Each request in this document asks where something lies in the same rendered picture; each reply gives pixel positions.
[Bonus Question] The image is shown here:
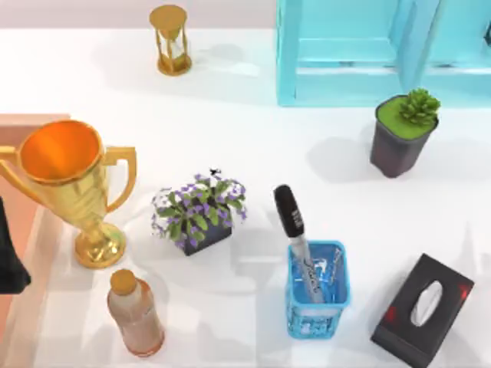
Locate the golden hourglass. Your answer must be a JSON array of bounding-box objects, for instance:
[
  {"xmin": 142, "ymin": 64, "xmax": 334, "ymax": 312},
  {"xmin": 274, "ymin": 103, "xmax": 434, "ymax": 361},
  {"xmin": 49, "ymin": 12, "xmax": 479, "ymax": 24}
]
[{"xmin": 148, "ymin": 5, "xmax": 193, "ymax": 77}]

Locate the orange drink bottle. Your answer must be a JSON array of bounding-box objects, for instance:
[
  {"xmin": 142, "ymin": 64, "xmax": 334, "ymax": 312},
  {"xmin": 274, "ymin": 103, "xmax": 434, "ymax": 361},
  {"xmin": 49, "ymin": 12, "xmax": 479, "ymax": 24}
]
[{"xmin": 107, "ymin": 268, "xmax": 166, "ymax": 359}]

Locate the black tissue box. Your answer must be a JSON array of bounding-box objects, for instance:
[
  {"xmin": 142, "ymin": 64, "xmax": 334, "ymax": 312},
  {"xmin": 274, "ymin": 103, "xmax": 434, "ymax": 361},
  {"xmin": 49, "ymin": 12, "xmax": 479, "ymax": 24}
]
[{"xmin": 370, "ymin": 252, "xmax": 476, "ymax": 368}]

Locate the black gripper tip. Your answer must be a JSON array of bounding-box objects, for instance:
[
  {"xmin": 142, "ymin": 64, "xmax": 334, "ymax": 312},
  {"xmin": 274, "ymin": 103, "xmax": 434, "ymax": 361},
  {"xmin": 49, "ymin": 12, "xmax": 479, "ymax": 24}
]
[{"xmin": 0, "ymin": 196, "xmax": 32, "ymax": 295}]

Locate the purple flower plant pot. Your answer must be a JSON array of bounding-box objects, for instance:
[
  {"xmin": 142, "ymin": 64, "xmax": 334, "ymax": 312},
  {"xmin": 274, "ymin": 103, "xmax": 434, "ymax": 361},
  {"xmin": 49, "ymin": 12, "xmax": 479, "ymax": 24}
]
[{"xmin": 150, "ymin": 167, "xmax": 248, "ymax": 258}]

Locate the blue mesh pen holder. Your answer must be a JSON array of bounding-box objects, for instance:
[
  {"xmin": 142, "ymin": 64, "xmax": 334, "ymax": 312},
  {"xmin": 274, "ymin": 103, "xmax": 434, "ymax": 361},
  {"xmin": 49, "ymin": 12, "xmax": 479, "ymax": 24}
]
[{"xmin": 284, "ymin": 240, "xmax": 352, "ymax": 340}]

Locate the salmon shallow box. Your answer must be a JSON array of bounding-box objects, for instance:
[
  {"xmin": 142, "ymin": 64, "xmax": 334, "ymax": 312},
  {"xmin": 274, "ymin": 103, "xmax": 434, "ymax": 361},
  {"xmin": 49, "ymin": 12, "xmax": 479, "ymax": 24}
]
[{"xmin": 0, "ymin": 113, "xmax": 74, "ymax": 368}]

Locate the light blue rack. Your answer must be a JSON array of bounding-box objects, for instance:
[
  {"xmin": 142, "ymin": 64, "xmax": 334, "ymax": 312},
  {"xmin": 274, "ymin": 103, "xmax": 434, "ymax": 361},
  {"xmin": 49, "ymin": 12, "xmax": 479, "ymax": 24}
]
[{"xmin": 274, "ymin": 0, "xmax": 491, "ymax": 108}]

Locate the golden trophy cup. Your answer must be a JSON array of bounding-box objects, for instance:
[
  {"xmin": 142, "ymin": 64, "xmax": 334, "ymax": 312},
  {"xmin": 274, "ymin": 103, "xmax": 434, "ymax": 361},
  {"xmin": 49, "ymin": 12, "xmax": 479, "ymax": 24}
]
[{"xmin": 0, "ymin": 120, "xmax": 137, "ymax": 270}]

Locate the green succulent in dark pot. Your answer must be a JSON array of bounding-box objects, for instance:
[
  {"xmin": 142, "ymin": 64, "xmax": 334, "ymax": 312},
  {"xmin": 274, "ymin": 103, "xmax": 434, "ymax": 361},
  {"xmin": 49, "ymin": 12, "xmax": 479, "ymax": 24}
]
[{"xmin": 369, "ymin": 87, "xmax": 442, "ymax": 179}]

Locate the black and grey marker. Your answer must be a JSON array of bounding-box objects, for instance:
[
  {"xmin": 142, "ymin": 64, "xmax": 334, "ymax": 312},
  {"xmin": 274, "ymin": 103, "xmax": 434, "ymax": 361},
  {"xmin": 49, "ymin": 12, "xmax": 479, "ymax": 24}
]
[{"xmin": 273, "ymin": 184, "xmax": 328, "ymax": 304}]

